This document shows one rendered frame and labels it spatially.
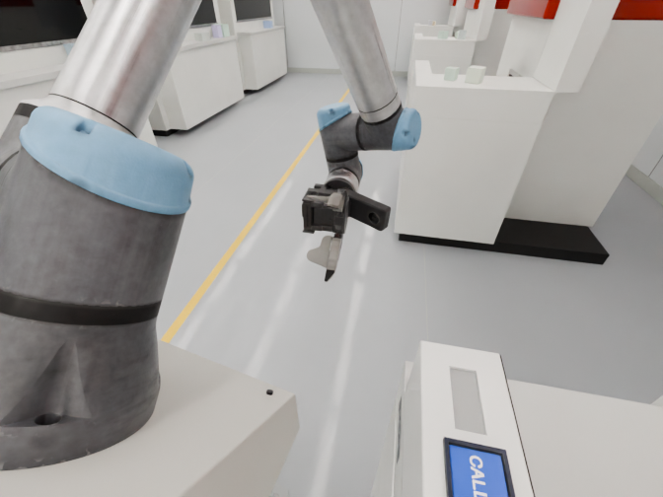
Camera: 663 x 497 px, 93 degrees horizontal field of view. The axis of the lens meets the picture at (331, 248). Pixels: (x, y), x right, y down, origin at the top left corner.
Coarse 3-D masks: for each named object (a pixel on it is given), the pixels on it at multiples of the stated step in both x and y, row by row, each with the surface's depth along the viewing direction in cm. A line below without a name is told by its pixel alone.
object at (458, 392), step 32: (448, 352) 38; (480, 352) 38; (416, 384) 38; (448, 384) 35; (480, 384) 35; (416, 416) 35; (448, 416) 32; (480, 416) 32; (512, 416) 32; (416, 448) 32; (512, 448) 30; (416, 480) 30; (512, 480) 28
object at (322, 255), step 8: (328, 240) 59; (336, 240) 58; (320, 248) 59; (328, 248) 59; (336, 248) 58; (312, 256) 58; (320, 256) 58; (328, 256) 58; (336, 256) 57; (320, 264) 58; (328, 264) 57; (336, 264) 58; (328, 272) 56; (328, 280) 55
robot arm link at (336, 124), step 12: (324, 108) 65; (336, 108) 63; (348, 108) 65; (324, 120) 65; (336, 120) 64; (348, 120) 63; (324, 132) 67; (336, 132) 65; (348, 132) 63; (324, 144) 69; (336, 144) 67; (348, 144) 65; (336, 156) 68; (348, 156) 69
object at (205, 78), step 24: (96, 0) 303; (216, 0) 435; (192, 24) 394; (216, 24) 423; (192, 48) 367; (216, 48) 412; (192, 72) 372; (216, 72) 419; (240, 72) 479; (168, 96) 355; (192, 96) 378; (216, 96) 426; (240, 96) 488; (168, 120) 373; (192, 120) 383
